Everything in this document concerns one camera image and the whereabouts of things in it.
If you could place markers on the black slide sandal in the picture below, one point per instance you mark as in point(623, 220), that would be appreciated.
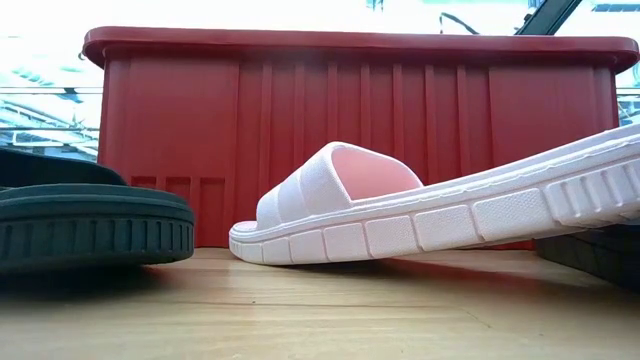
point(75, 235)
point(600, 255)

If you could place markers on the pink slide sandal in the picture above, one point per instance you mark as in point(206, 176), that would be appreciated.
point(450, 225)

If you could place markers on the red plastic bin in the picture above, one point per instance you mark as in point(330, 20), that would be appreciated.
point(350, 100)

